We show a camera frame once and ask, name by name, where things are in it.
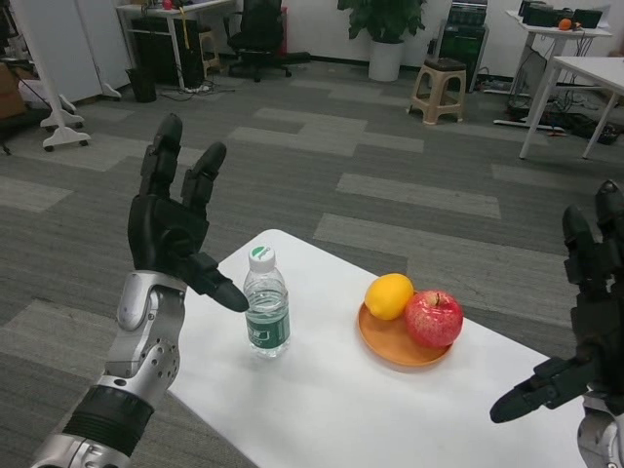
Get black green equipment cabinet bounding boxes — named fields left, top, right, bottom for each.
left=440, top=22, right=490, bottom=95

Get black equipment rack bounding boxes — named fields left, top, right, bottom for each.
left=0, top=0, right=20, bottom=62

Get grey flat panel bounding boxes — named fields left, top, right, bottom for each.
left=514, top=46, right=548, bottom=106

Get black green equipment case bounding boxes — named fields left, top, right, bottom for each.
left=448, top=0, right=485, bottom=26

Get white wheeled partition screen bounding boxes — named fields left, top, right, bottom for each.
left=77, top=0, right=134, bottom=102
left=19, top=0, right=101, bottom=150

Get potted green plant white pot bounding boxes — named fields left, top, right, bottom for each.
left=336, top=0, right=428, bottom=82

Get orange round plate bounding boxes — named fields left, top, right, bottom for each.
left=358, top=301, right=457, bottom=368

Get small beige plastic stool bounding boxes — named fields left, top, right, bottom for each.
left=199, top=28, right=221, bottom=75

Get brown cardboard box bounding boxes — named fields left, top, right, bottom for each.
left=0, top=62, right=25, bottom=121

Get white rectangular table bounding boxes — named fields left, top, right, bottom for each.
left=519, top=56, right=624, bottom=161

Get red apple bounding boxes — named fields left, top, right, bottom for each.
left=404, top=290, right=464, bottom=349

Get yellow lemon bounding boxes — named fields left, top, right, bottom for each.
left=365, top=273, right=415, bottom=322

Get black trash bin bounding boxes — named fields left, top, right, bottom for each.
left=125, top=67, right=157, bottom=103

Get black equipment box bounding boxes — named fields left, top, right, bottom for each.
left=572, top=8, right=604, bottom=30
left=519, top=0, right=558, bottom=28

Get white office desk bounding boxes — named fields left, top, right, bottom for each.
left=115, top=0, right=240, bottom=92

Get clear plastic water bottle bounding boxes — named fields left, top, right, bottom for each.
left=242, top=245, right=293, bottom=360

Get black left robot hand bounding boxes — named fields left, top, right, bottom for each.
left=127, top=112, right=251, bottom=313

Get white desk with T-legs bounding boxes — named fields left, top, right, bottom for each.
left=492, top=9, right=615, bottom=130

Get beige stool dark cushion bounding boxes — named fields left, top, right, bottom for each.
left=408, top=58, right=468, bottom=126

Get black office chair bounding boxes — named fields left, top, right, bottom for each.
left=227, top=0, right=311, bottom=82

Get tangled black floor cables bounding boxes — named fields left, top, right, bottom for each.
left=506, top=82, right=624, bottom=146

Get black desk cabinet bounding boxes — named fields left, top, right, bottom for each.
left=131, top=17, right=204, bottom=89

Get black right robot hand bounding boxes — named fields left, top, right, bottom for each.
left=489, top=178, right=624, bottom=424

